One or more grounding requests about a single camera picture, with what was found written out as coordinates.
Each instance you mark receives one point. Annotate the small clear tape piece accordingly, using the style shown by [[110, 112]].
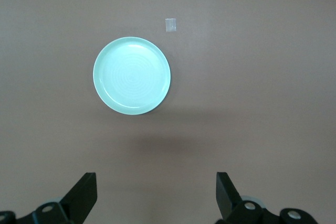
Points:
[[170, 25]]

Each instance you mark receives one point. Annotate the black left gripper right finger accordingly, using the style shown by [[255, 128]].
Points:
[[233, 205]]

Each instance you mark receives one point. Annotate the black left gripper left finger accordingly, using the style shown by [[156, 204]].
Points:
[[78, 203]]

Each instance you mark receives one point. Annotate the pale green round plate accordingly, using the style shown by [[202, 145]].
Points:
[[131, 75]]

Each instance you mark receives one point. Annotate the brown table cover mat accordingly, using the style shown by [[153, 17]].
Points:
[[249, 90]]

